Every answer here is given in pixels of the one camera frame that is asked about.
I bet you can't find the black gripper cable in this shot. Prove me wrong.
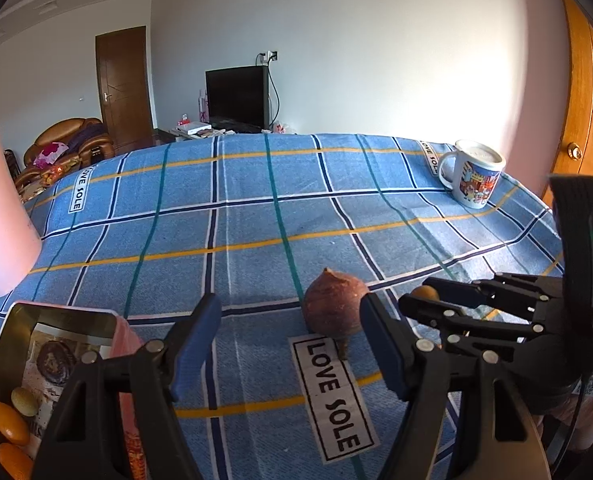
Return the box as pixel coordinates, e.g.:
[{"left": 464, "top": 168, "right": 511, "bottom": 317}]
[{"left": 551, "top": 374, "right": 593, "bottom": 480}]

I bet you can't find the low television stand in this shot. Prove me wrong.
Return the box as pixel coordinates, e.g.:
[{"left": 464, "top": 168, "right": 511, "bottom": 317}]
[{"left": 152, "top": 119, "right": 297, "bottom": 147}]

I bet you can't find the pink electric kettle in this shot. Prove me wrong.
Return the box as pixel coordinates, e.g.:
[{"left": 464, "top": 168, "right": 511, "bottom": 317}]
[{"left": 0, "top": 123, "right": 44, "bottom": 299}]

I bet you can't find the printed paper leaflet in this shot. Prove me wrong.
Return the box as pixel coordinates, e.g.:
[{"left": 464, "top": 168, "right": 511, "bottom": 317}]
[{"left": 24, "top": 322, "right": 114, "bottom": 441}]

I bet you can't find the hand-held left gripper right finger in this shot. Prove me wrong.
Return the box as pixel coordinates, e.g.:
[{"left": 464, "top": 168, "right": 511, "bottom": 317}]
[{"left": 359, "top": 292, "right": 552, "bottom": 480}]

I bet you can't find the blue plaid tablecloth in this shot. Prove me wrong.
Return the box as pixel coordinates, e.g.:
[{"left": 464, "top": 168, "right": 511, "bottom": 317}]
[{"left": 0, "top": 132, "right": 567, "bottom": 480}]

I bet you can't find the pink metal tin box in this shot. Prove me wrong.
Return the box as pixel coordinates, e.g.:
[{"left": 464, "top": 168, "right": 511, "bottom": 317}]
[{"left": 0, "top": 301, "right": 147, "bottom": 480}]

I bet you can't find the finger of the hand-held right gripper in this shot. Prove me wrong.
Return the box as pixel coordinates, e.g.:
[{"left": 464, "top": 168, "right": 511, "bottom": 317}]
[
  {"left": 399, "top": 292, "right": 544, "bottom": 356},
  {"left": 426, "top": 272, "right": 563, "bottom": 321}
]

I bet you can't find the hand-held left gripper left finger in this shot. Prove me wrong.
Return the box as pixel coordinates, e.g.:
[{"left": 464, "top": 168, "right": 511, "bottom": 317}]
[{"left": 31, "top": 292, "right": 223, "bottom": 480}]

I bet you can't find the orange wooden door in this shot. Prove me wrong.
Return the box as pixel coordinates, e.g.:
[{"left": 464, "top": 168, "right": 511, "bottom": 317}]
[{"left": 541, "top": 0, "right": 593, "bottom": 311}]

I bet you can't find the white printed mug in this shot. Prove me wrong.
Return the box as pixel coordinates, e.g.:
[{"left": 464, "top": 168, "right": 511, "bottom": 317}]
[{"left": 437, "top": 139, "right": 507, "bottom": 210}]

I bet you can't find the dark brown wooden door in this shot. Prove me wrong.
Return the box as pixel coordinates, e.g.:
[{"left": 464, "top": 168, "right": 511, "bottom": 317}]
[{"left": 95, "top": 25, "right": 154, "bottom": 156}]

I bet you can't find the brown round fruit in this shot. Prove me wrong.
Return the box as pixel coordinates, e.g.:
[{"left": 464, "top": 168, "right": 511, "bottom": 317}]
[{"left": 303, "top": 267, "right": 372, "bottom": 361}]

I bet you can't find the black power cable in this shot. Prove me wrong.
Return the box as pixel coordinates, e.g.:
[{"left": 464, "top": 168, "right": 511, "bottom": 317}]
[{"left": 258, "top": 52, "right": 282, "bottom": 132}]

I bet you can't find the floral cushion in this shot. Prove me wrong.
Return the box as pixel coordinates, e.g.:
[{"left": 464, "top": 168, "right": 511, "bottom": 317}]
[{"left": 34, "top": 142, "right": 70, "bottom": 168}]

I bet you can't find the brown leather armchair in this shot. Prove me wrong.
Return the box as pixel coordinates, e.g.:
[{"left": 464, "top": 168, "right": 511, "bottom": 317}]
[{"left": 15, "top": 117, "right": 114, "bottom": 188}]

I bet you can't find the black television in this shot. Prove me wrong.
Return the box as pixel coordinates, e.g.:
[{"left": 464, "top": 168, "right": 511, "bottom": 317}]
[{"left": 205, "top": 65, "right": 270, "bottom": 131}]

